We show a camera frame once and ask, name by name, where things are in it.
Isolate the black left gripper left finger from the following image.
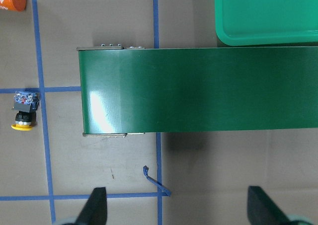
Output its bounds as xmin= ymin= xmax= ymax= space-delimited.
xmin=75 ymin=187 xmax=107 ymax=225

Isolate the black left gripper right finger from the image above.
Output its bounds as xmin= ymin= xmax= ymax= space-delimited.
xmin=247 ymin=186 xmax=291 ymax=225

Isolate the yellow push button switch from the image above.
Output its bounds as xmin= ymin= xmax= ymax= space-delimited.
xmin=11 ymin=91 xmax=40 ymax=132

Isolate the green conveyor belt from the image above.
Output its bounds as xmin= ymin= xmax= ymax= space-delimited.
xmin=78 ymin=46 xmax=318 ymax=136

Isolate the green plastic tray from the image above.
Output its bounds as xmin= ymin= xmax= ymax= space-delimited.
xmin=215 ymin=0 xmax=318 ymax=46

